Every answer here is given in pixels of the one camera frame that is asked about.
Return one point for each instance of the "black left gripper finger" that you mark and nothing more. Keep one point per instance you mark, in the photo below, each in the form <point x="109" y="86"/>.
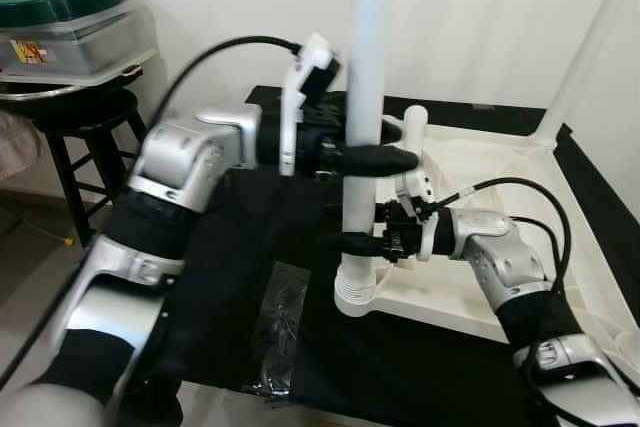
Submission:
<point x="391" y="131"/>
<point x="385" y="160"/>

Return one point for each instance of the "white plastic children table top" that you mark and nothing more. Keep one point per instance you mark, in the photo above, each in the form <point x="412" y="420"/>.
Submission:
<point x="480" y="157"/>

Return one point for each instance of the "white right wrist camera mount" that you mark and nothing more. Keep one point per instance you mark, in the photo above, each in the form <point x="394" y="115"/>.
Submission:
<point x="415" y="190"/>

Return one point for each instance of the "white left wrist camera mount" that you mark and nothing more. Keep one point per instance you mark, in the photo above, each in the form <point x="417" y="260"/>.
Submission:
<point x="290" y="117"/>

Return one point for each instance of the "beige cloth covered table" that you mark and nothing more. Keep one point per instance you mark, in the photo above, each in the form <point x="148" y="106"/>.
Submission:
<point x="15" y="147"/>

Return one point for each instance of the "black round stool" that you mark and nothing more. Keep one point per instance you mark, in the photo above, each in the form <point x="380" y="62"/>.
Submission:
<point x="90" y="112"/>

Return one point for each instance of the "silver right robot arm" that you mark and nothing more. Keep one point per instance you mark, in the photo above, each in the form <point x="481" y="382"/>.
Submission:
<point x="500" y="257"/>

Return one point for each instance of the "white plastic table leg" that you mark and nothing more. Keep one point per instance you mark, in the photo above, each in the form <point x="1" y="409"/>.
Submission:
<point x="590" y="47"/>
<point x="368" y="47"/>
<point x="415" y="147"/>

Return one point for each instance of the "black tablecloth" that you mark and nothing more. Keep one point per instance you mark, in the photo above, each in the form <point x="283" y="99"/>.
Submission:
<point x="250" y="227"/>

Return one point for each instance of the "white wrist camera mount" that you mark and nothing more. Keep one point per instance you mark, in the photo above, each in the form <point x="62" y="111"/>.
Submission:
<point x="415" y="190"/>
<point x="290" y="117"/>

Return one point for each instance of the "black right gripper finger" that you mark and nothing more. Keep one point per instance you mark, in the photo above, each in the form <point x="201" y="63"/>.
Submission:
<point x="334" y="211"/>
<point x="350" y="243"/>

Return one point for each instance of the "clear plastic storage box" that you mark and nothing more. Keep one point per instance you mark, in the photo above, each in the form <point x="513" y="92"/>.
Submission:
<point x="80" y="52"/>

